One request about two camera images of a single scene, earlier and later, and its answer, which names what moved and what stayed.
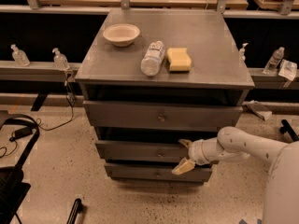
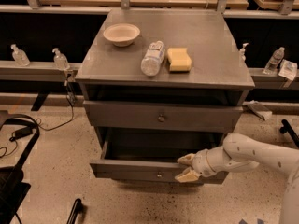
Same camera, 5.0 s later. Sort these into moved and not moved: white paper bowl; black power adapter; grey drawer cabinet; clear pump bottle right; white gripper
Moved: white gripper
Not moved: white paper bowl; grey drawer cabinet; clear pump bottle right; black power adapter
